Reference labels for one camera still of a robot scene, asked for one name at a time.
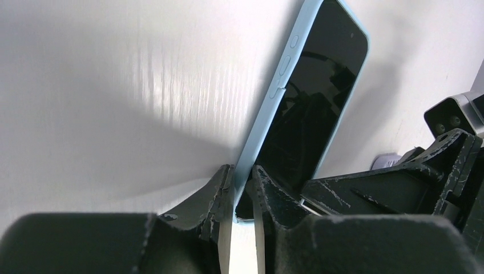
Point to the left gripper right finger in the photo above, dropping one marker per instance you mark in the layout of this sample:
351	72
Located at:
291	239

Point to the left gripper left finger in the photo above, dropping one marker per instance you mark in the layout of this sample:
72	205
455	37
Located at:
192	237

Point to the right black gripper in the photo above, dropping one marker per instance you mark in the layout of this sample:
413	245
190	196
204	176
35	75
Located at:
449	173

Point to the black phone light blue case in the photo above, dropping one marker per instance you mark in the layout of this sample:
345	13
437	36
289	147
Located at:
302	107

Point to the lavender phone case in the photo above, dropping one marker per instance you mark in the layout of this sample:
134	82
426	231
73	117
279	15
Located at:
385	161

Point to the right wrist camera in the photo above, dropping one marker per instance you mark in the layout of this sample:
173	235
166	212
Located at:
463	111

